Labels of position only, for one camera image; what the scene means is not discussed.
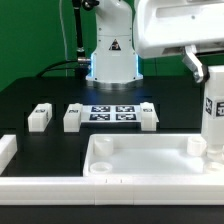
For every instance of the white front fence bar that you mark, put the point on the white front fence bar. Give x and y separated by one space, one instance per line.
152 190

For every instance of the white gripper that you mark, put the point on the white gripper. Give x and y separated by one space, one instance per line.
163 27

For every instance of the fiducial marker plate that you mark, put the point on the fiducial marker plate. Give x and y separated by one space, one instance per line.
110 114

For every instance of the white left fence block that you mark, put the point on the white left fence block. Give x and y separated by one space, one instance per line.
8 148

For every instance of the white desk top tray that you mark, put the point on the white desk top tray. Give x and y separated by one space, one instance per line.
147 154

